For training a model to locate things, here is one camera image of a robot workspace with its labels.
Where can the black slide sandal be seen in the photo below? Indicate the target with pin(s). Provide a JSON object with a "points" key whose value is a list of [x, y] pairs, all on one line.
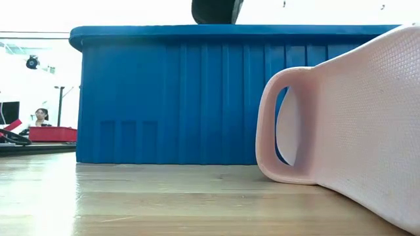
{"points": [[216, 11]]}

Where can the blue plastic bin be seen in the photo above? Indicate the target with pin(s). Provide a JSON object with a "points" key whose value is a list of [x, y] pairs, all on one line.
{"points": [[164, 98]]}

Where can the red plastic bin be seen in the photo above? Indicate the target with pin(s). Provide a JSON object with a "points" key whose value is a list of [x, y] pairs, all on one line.
{"points": [[52, 134]]}

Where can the black stand pole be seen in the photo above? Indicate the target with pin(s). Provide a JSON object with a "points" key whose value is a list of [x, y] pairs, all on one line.
{"points": [[60, 108]]}

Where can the person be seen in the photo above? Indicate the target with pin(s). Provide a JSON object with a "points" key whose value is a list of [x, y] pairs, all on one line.
{"points": [[41, 115]]}

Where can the dark table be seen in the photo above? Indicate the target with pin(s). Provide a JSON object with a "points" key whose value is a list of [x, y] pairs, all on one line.
{"points": [[33, 149]]}

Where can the black round lamp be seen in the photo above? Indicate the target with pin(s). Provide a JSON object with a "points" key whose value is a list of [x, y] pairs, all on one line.
{"points": [[33, 62]]}

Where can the red flat object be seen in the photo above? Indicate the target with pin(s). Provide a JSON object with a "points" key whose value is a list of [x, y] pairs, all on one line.
{"points": [[14, 124]]}

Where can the black computer monitor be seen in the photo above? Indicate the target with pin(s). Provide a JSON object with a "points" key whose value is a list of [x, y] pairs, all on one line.
{"points": [[9, 113]]}

